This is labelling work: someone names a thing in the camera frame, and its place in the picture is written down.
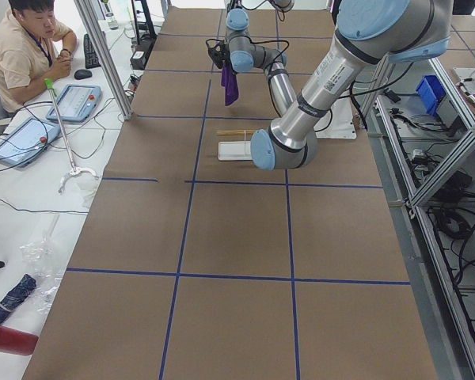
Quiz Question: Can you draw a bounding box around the silver reacher grabber tool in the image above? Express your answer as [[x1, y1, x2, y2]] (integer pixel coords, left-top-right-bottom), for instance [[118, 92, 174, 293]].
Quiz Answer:
[[44, 78, 99, 194]]

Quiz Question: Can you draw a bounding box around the red cylinder bottle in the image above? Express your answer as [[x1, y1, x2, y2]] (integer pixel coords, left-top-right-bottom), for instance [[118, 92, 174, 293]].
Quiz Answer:
[[0, 325, 39, 355]]

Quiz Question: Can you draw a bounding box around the blue teach pendant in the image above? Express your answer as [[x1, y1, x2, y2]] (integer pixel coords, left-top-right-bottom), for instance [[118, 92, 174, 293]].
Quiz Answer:
[[0, 117, 60, 167], [48, 84, 102, 124]]

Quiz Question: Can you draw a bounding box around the upper blue teach pendant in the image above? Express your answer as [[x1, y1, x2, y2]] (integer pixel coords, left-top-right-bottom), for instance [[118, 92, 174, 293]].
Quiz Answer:
[[48, 84, 102, 124]]

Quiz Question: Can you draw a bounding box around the seated person beige shirt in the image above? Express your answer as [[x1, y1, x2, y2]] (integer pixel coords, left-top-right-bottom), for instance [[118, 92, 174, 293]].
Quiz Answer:
[[0, 1, 78, 114]]

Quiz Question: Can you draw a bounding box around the lower blue teach pendant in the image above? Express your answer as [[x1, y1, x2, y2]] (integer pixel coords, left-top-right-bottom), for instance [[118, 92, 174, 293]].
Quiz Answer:
[[0, 117, 60, 167]]

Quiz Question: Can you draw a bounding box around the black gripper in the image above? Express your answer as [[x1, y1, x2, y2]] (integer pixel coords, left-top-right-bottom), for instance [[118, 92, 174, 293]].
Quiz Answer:
[[221, 40, 232, 69]]

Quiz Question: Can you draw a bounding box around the purple towel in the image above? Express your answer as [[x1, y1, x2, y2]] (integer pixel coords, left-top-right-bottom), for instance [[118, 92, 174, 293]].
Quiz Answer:
[[221, 64, 239, 106]]

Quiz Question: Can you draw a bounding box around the blue plastic bin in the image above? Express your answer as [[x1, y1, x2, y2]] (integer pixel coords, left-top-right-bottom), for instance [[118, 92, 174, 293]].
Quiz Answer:
[[416, 75, 447, 116]]

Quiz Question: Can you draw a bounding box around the black computer mouse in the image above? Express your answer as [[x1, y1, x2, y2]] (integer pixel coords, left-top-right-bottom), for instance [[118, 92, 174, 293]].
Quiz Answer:
[[74, 69, 93, 80]]

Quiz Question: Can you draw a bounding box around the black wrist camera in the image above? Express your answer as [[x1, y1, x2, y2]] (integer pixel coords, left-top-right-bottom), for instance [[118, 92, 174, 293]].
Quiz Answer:
[[205, 38, 226, 67]]

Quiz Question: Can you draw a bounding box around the clear crumpled plastic bag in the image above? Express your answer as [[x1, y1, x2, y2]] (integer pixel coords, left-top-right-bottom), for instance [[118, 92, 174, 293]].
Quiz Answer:
[[20, 214, 64, 315]]

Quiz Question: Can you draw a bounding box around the aluminium frame post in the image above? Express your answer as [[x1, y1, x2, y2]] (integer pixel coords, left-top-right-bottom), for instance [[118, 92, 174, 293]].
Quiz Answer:
[[74, 0, 132, 120]]

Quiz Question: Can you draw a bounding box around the white camera mast pedestal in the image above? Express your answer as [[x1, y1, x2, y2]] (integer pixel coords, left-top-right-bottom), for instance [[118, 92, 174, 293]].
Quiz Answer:
[[314, 98, 357, 139]]

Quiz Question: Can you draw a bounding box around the folded dark blue umbrella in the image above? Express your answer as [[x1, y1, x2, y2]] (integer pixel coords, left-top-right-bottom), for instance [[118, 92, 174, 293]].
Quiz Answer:
[[0, 274, 36, 325]]

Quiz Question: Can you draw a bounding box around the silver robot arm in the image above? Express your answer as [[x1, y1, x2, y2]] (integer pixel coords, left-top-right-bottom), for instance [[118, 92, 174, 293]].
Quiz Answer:
[[250, 0, 453, 170], [215, 1, 295, 116]]

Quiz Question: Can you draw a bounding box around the black keyboard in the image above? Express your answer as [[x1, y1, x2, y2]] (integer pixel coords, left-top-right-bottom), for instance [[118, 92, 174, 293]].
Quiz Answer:
[[83, 34, 100, 70]]

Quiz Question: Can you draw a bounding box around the black box on table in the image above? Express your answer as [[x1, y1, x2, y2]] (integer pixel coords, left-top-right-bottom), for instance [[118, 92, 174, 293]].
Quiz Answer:
[[130, 40, 154, 70]]

